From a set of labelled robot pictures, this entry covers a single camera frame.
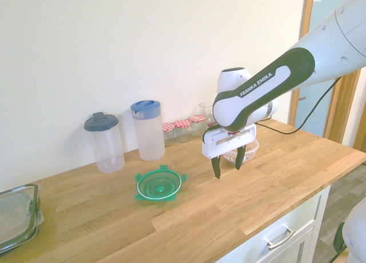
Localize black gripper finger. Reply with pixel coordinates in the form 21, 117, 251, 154
210, 156, 222, 180
236, 145, 247, 171

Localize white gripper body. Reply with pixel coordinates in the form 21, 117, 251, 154
202, 124, 257, 161

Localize green round container lid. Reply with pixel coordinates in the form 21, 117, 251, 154
134, 164, 190, 203

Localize clear round food bowl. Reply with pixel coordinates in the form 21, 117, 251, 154
222, 139, 260, 165

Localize clear pitcher blue lid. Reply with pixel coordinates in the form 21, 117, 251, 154
130, 99, 166, 162

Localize clear pitcher dark grey lid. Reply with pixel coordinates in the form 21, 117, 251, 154
83, 111, 125, 173

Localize rectangular container green-rimmed lid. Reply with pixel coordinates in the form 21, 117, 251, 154
0, 184, 45, 254

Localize clear drinking glass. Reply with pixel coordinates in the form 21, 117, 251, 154
198, 102, 215, 129

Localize white drawer cabinet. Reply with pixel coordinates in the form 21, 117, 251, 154
214, 185, 332, 263

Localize silver drawer handle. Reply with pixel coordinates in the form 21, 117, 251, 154
264, 227, 296, 250

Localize frosted glass door wood frame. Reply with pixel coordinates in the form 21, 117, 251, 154
288, 0, 366, 154

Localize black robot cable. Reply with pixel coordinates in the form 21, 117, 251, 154
257, 75, 343, 135

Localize dark green strap loop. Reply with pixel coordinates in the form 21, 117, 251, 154
333, 222, 348, 258

